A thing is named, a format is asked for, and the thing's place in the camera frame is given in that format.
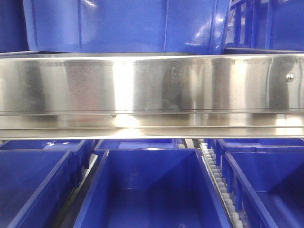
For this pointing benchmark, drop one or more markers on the lower blue bin centre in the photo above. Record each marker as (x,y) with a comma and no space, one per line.
(151,189)

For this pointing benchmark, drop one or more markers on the large blue bin centre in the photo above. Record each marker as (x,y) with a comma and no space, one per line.
(113,26)

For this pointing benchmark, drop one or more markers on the lower blue bin right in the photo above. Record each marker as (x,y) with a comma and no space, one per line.
(268,187)

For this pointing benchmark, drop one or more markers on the steel shelf front rail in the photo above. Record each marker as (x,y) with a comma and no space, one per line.
(151,95)

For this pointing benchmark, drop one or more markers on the rail screw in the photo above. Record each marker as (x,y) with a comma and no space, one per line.
(289,78)

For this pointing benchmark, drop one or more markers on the lower roller track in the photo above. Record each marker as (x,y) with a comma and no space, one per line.
(213,162)

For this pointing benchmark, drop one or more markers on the blue bin far right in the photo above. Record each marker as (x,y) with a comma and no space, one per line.
(266,24)

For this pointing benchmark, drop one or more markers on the lower blue bin left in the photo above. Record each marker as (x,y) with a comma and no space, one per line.
(34,186)

